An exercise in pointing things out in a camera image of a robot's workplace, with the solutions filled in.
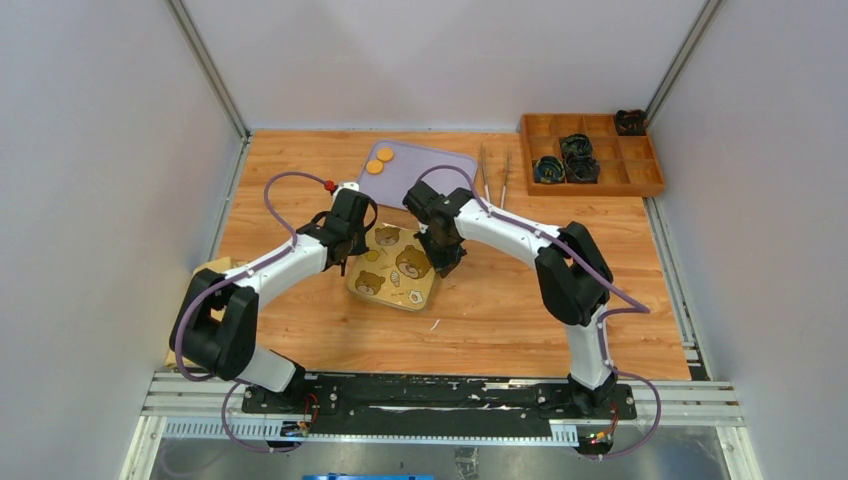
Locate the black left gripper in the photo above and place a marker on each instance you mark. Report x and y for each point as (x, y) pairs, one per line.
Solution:
(362, 244)

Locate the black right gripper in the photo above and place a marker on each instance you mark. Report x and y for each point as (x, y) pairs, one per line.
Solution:
(440, 264)

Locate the silver tin lid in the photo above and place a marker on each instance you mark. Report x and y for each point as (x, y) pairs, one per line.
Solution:
(394, 271)

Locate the metal tongs grey handle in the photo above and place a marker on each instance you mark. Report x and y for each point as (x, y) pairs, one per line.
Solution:
(491, 183)

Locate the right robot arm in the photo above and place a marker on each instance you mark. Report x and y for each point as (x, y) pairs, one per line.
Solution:
(572, 274)

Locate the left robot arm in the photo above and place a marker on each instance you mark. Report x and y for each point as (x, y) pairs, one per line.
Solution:
(217, 326)

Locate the round yellow cookie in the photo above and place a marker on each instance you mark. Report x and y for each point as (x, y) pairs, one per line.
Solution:
(374, 167)
(384, 154)

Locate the lavender plastic tray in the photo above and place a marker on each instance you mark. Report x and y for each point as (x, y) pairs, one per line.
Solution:
(410, 161)

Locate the rolled dark tie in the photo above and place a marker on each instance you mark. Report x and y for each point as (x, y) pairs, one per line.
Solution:
(582, 169)

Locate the rolled green blue tie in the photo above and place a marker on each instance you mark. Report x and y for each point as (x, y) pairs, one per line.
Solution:
(576, 145)

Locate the wooden compartment tray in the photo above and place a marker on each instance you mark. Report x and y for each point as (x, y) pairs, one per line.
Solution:
(629, 165)

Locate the rolled dark tie corner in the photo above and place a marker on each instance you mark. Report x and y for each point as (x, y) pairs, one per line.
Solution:
(630, 122)

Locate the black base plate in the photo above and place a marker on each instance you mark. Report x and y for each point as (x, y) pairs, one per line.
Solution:
(408, 405)

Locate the aluminium frame rail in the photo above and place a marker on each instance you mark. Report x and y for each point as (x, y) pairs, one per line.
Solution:
(206, 63)

